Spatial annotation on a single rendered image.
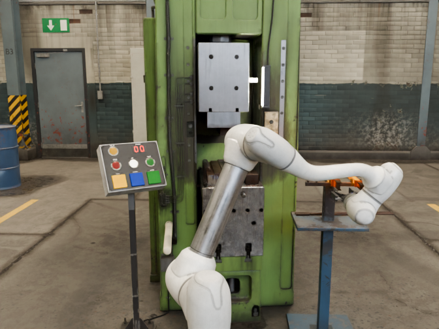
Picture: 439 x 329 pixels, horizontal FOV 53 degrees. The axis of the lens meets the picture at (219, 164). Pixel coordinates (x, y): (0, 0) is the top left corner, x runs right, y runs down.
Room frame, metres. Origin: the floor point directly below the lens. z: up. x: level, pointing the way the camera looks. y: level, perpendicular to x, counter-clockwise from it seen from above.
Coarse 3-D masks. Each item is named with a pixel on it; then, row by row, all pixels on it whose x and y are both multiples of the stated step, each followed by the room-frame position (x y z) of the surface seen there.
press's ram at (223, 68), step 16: (208, 48) 2.61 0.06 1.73; (224, 48) 2.62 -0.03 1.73; (240, 48) 2.63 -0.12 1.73; (208, 64) 2.61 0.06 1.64; (224, 64) 2.62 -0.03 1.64; (240, 64) 2.63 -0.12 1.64; (208, 80) 2.61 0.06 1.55; (224, 80) 2.62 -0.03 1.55; (240, 80) 2.63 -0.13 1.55; (256, 80) 2.83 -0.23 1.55; (208, 96) 2.61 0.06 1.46; (224, 96) 2.62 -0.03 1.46; (240, 96) 2.63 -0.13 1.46
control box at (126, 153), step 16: (112, 144) 2.42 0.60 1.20; (128, 144) 2.47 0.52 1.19; (144, 144) 2.51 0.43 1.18; (112, 160) 2.38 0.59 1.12; (128, 160) 2.42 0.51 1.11; (144, 160) 2.46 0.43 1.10; (160, 160) 2.50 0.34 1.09; (128, 176) 2.36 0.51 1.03; (144, 176) 2.41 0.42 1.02; (160, 176) 2.45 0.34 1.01; (112, 192) 2.28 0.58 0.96; (128, 192) 2.36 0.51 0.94
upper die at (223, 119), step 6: (204, 114) 2.87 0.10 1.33; (210, 114) 2.61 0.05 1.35; (216, 114) 2.62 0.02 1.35; (222, 114) 2.62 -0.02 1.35; (228, 114) 2.62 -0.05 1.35; (234, 114) 2.63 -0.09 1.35; (204, 120) 2.87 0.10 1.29; (210, 120) 2.61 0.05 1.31; (216, 120) 2.62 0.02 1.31; (222, 120) 2.62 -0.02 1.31; (228, 120) 2.62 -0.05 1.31; (234, 120) 2.63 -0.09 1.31; (210, 126) 2.61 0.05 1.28; (216, 126) 2.62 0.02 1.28; (222, 126) 2.62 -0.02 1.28; (228, 126) 2.62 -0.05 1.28; (234, 126) 2.63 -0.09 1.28
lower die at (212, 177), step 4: (212, 164) 2.89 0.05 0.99; (216, 164) 2.89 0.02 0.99; (220, 164) 2.84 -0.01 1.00; (208, 168) 2.80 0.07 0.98; (212, 168) 2.80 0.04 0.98; (216, 168) 2.76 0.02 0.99; (220, 168) 2.76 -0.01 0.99; (208, 172) 2.68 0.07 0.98; (212, 172) 2.68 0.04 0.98; (216, 172) 2.64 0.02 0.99; (220, 172) 2.64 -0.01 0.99; (208, 176) 2.61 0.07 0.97; (212, 176) 2.61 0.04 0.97; (216, 176) 2.62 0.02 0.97; (208, 180) 2.61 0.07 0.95; (212, 180) 2.61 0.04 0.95; (216, 180) 2.62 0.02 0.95; (208, 184) 2.61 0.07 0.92; (212, 184) 2.61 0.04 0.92
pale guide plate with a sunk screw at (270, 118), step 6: (264, 114) 2.77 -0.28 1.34; (270, 114) 2.77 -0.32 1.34; (276, 114) 2.77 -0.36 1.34; (264, 120) 2.77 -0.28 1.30; (270, 120) 2.77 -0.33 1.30; (276, 120) 2.77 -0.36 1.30; (264, 126) 2.77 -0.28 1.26; (270, 126) 2.77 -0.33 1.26; (276, 126) 2.77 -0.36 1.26; (276, 132) 2.77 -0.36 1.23
